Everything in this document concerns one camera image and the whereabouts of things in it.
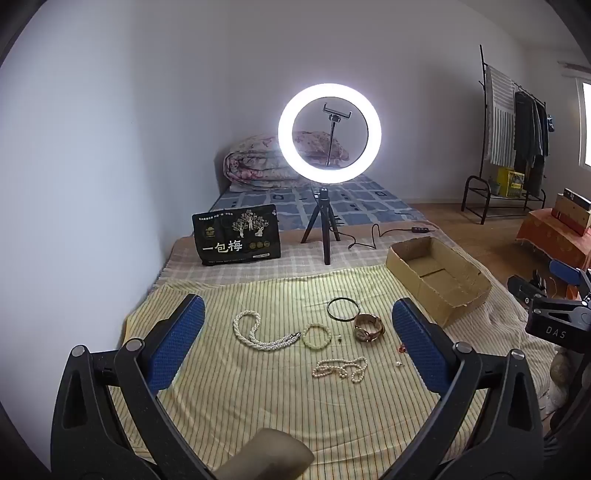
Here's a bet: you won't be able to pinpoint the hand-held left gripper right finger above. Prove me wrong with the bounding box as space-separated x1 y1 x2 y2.
365 298 546 480

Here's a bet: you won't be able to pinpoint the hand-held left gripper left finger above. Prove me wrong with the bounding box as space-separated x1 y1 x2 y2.
51 294 218 480

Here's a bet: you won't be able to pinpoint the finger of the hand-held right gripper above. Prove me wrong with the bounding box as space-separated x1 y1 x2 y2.
507 274 591 352
549 258 591 297

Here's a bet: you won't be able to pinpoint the gold wristwatch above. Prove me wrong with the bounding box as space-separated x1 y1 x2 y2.
353 314 385 343

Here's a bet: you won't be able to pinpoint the cardboard box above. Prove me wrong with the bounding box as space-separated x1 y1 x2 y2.
385 236 493 328

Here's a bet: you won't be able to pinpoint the thin pearl strand necklace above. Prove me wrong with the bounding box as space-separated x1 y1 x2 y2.
312 356 368 384

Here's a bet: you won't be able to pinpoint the dark bangle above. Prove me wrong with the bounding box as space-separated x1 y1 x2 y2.
327 298 361 322

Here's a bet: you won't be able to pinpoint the twisted pearl necklace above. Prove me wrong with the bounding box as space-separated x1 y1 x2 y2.
233 310 303 352

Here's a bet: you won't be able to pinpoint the pale bead bracelet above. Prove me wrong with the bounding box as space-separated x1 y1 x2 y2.
302 324 333 350

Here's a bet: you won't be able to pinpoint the person's right hand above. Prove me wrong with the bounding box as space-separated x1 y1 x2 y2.
553 346 575 386

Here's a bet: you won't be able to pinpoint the person's left hand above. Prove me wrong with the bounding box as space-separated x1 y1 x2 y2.
215 428 315 480

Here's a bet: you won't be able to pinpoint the orange cloth covered table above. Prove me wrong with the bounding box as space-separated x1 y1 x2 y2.
516 208 591 273

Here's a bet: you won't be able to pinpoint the brown cardboard carton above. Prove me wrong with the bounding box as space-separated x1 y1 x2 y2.
551 194 591 237

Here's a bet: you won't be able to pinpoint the dark lidded box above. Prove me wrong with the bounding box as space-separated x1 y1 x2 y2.
563 188 591 213

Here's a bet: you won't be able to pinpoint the yellow striped cloth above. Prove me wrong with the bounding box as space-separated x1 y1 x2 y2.
108 265 522 480

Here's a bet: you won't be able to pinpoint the yellow box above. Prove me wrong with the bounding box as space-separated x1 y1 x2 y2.
496 167 526 198

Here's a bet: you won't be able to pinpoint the black snack bag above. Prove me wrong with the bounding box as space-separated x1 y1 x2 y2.
192 204 283 267

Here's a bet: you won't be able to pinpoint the beige plaid blanket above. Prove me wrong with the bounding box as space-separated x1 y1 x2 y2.
148 225 561 425

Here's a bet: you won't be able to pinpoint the dark hanging clothes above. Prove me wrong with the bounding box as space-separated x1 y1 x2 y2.
513 90 550 197

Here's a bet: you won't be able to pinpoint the blue patterned bed sheet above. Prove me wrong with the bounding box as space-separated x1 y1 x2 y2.
210 174 426 232

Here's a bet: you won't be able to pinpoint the window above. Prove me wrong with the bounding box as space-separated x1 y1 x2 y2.
575 76 591 169

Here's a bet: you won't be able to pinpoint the striped hanging towel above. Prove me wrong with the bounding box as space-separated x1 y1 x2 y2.
485 65 517 168

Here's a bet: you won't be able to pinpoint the black clothes rack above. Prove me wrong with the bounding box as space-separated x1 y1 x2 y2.
462 45 555 225

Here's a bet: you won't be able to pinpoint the folded floral quilt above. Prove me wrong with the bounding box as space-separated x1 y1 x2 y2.
223 134 305 192

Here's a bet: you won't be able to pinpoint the floral pillow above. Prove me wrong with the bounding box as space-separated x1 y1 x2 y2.
293 130 352 162

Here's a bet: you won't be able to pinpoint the black phone holder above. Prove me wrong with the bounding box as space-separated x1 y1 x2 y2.
322 102 354 168

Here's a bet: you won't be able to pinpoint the black power cable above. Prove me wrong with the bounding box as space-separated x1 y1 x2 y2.
335 223 437 252

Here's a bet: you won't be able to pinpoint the white ring light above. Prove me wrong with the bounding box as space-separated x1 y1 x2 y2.
278 83 382 183

